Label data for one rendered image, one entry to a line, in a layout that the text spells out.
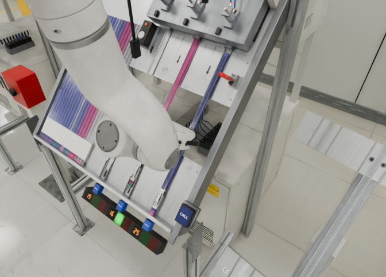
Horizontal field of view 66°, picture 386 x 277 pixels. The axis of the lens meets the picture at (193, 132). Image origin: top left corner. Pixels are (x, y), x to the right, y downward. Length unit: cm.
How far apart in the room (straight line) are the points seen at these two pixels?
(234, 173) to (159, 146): 63
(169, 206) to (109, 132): 36
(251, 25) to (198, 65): 19
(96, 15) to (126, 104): 15
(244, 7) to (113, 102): 48
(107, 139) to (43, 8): 26
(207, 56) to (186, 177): 36
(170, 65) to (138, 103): 45
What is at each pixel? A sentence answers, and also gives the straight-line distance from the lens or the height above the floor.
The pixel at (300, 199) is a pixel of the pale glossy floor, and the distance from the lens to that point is 191.
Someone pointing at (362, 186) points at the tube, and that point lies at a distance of 68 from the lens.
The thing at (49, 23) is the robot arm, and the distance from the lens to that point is 43.
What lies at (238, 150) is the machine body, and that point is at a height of 62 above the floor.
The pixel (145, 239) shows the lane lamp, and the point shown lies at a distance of 93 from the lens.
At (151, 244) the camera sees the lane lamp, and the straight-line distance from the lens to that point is 92.
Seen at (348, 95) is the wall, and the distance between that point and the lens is 263.
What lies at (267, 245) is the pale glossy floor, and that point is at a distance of 170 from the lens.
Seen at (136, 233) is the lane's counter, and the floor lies 65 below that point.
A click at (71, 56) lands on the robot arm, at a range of 45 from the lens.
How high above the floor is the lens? 147
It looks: 42 degrees down
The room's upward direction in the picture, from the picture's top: straight up
